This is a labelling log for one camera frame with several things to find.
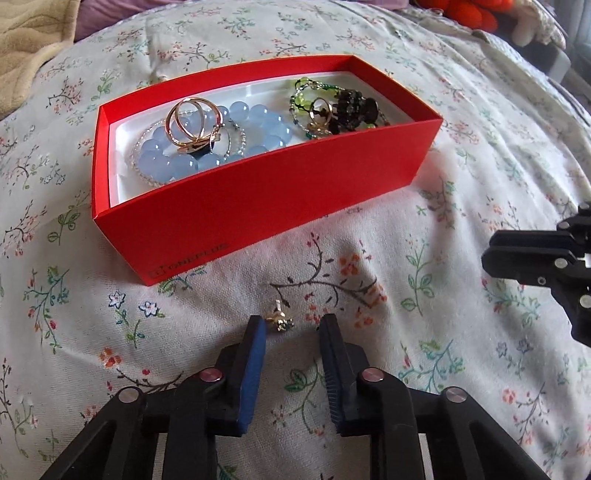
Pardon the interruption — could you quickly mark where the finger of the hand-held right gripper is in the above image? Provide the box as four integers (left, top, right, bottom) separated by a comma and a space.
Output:
481, 248, 580, 288
488, 230, 575, 254

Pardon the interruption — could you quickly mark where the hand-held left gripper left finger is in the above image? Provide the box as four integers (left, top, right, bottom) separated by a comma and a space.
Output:
39, 315, 269, 480

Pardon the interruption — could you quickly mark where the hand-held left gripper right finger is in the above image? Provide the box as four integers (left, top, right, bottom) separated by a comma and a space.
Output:
318, 314, 550, 480

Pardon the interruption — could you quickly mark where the gold earring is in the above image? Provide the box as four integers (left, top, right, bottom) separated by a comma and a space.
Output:
307, 96, 339, 136
264, 300, 296, 333

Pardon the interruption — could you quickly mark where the red cardboard box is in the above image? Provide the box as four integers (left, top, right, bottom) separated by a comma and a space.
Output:
91, 54, 444, 286

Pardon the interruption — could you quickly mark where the black hair claw clip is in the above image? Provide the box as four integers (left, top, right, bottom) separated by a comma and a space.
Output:
329, 89, 387, 134

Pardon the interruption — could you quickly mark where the blue bead bracelet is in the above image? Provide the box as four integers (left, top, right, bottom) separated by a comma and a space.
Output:
137, 102, 294, 182

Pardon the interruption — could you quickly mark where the thin green bead bracelet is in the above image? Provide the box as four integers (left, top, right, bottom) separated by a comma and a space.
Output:
291, 76, 389, 139

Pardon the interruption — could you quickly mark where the gold spiral ring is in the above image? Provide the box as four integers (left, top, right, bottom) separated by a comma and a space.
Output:
165, 96, 228, 156

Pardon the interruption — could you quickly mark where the floral bed sheet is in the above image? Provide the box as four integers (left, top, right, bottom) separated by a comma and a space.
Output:
0, 0, 591, 480

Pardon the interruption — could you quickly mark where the white plush toy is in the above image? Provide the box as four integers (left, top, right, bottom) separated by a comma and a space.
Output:
510, 8, 543, 48

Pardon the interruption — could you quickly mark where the orange plush toy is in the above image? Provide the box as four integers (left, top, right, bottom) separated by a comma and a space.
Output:
414, 0, 514, 32

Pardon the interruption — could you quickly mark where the purple cloth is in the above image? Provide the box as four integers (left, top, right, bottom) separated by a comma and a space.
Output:
73, 0, 178, 41

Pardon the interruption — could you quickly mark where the beige quilted blanket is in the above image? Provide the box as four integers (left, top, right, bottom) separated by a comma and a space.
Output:
0, 0, 82, 120

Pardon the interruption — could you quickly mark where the clear bead bracelet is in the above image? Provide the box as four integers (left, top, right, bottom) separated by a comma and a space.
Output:
128, 114, 250, 188

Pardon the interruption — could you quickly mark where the light green bead bracelet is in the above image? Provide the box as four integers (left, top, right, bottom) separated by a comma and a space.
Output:
288, 78, 345, 139

